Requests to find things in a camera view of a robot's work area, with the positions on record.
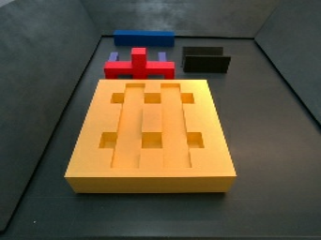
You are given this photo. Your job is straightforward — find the red comb-shaped block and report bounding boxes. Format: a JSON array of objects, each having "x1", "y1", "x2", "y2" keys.
[{"x1": 104, "y1": 48, "x2": 175, "y2": 80}]

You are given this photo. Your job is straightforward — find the purple comb-shaped block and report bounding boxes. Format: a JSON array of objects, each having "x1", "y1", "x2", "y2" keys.
[{"x1": 108, "y1": 52, "x2": 167, "y2": 62}]

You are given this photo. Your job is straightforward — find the blue rectangular bar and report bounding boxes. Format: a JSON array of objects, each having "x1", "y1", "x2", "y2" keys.
[{"x1": 112, "y1": 30, "x2": 174, "y2": 47}]

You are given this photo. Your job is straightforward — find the black angle bracket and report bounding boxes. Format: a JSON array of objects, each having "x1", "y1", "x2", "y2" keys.
[{"x1": 182, "y1": 46, "x2": 232, "y2": 73}]

